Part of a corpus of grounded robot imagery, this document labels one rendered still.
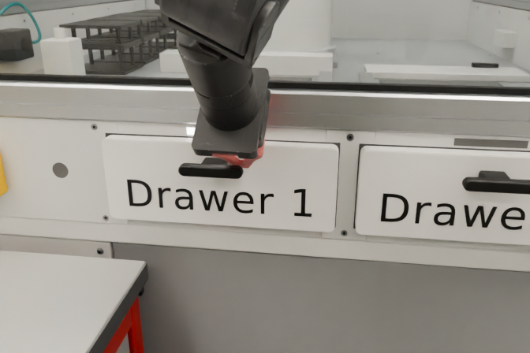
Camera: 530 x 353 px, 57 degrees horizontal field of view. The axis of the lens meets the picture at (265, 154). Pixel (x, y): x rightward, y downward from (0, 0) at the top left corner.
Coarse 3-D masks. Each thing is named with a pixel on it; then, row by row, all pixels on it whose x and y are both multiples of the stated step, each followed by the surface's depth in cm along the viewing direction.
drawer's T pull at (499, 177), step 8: (480, 176) 54; (488, 176) 52; (496, 176) 52; (504, 176) 52; (464, 184) 52; (472, 184) 52; (480, 184) 51; (488, 184) 51; (496, 184) 51; (504, 184) 51; (512, 184) 51; (520, 184) 51; (528, 184) 51; (496, 192) 52; (504, 192) 51; (512, 192) 51; (520, 192) 51; (528, 192) 51
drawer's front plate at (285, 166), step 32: (128, 160) 60; (160, 160) 59; (192, 160) 59; (256, 160) 58; (288, 160) 57; (320, 160) 57; (128, 192) 62; (192, 192) 60; (256, 192) 59; (288, 192) 59; (320, 192) 58; (224, 224) 61; (256, 224) 61; (288, 224) 60; (320, 224) 60
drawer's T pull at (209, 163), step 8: (208, 160) 57; (216, 160) 57; (224, 160) 57; (184, 168) 55; (192, 168) 55; (200, 168) 55; (208, 168) 55; (216, 168) 55; (224, 168) 55; (232, 168) 55; (240, 168) 55; (200, 176) 56; (208, 176) 55; (216, 176) 55; (224, 176) 55; (232, 176) 55; (240, 176) 55
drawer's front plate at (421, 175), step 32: (384, 160) 56; (416, 160) 55; (448, 160) 55; (480, 160) 54; (512, 160) 54; (384, 192) 57; (416, 192) 56; (448, 192) 56; (480, 192) 55; (384, 224) 58; (416, 224) 58; (448, 224) 57; (480, 224) 57; (512, 224) 56
